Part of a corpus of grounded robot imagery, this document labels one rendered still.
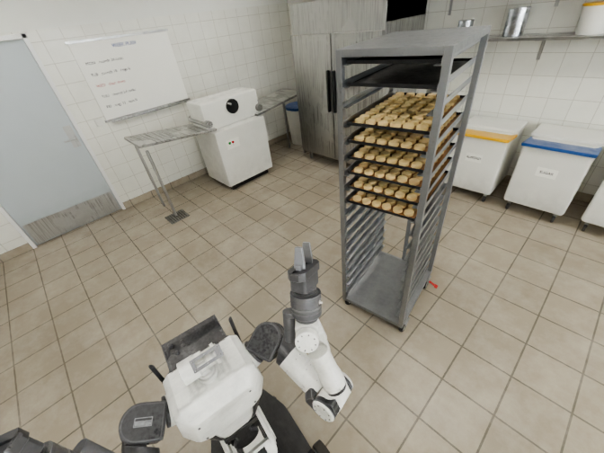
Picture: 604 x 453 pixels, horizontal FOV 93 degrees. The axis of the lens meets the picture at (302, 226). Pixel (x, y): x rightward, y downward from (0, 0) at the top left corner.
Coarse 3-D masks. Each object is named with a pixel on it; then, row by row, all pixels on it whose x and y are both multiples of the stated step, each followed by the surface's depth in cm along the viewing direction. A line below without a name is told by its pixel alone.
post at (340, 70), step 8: (336, 56) 125; (336, 64) 127; (336, 72) 129; (344, 72) 129; (336, 80) 131; (336, 88) 133; (344, 88) 133; (344, 96) 135; (344, 112) 140; (344, 128) 144; (344, 136) 146; (344, 152) 151; (344, 168) 157; (344, 176) 160; (344, 192) 166; (344, 208) 172; (344, 216) 175; (344, 232) 183; (344, 240) 187; (344, 248) 191; (344, 256) 196; (344, 264) 200; (344, 272) 206; (344, 280) 211; (344, 288) 216; (344, 296) 222
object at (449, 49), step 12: (444, 60) 102; (444, 72) 104; (444, 84) 106; (444, 96) 108; (432, 120) 115; (432, 132) 118; (432, 144) 120; (432, 156) 123; (432, 168) 128; (420, 204) 139; (420, 216) 142; (420, 228) 147; (408, 264) 164; (408, 276) 169; (408, 288) 175
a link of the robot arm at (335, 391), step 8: (328, 360) 83; (320, 368) 82; (328, 368) 83; (336, 368) 85; (320, 376) 84; (328, 376) 83; (336, 376) 84; (328, 384) 83; (336, 384) 83; (344, 384) 85; (320, 392) 89; (328, 392) 84; (336, 392) 84; (344, 392) 85; (320, 400) 85; (328, 400) 85; (336, 400) 84; (344, 400) 85; (336, 408) 84
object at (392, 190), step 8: (448, 160) 178; (440, 168) 171; (360, 176) 173; (352, 184) 166; (360, 184) 162; (368, 184) 161; (376, 184) 163; (384, 184) 159; (392, 184) 158; (384, 192) 156; (392, 192) 152; (400, 192) 150; (408, 192) 153; (416, 200) 146
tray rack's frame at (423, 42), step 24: (360, 48) 119; (384, 48) 112; (408, 48) 107; (432, 48) 102; (456, 48) 101; (480, 48) 141; (456, 168) 179; (384, 264) 247; (432, 264) 230; (360, 288) 229; (384, 288) 227; (384, 312) 209; (408, 312) 207
